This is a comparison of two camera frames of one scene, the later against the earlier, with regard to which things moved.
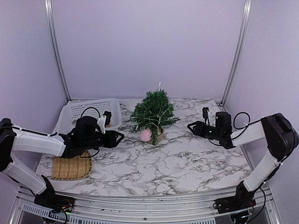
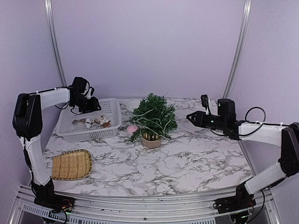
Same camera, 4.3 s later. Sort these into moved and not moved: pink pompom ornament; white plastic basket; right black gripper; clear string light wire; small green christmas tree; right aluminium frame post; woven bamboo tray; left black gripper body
Moved: small green christmas tree; left black gripper body; clear string light wire; pink pompom ornament; right black gripper
Not moved: woven bamboo tray; white plastic basket; right aluminium frame post
